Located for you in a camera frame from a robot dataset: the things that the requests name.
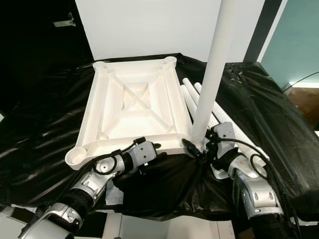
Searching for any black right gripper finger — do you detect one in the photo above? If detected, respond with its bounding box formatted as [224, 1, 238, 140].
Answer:
[181, 139, 205, 159]

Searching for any black plastic cover sheet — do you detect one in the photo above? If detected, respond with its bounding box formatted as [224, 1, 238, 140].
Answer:
[0, 53, 319, 222]

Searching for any brown wooden furniture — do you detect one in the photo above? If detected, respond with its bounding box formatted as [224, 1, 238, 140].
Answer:
[290, 87, 319, 115]

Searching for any dark vertical pillar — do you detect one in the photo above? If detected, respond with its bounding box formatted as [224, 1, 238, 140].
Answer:
[243, 0, 283, 64]

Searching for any teal glass panel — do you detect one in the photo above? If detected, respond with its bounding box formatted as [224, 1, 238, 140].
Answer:
[262, 0, 319, 88]

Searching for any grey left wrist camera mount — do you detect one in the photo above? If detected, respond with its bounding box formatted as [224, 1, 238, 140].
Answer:
[130, 140, 161, 168]

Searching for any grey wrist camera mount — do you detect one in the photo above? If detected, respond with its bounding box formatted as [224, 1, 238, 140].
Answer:
[130, 140, 161, 168]
[212, 121, 236, 149]

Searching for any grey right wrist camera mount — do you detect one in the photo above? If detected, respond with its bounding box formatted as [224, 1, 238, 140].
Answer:
[212, 121, 236, 149]

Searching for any thin black curved cable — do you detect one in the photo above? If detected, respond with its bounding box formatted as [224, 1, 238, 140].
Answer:
[282, 71, 319, 94]

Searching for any silver door handle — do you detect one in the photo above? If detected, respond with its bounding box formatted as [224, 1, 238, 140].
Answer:
[53, 12, 77, 27]

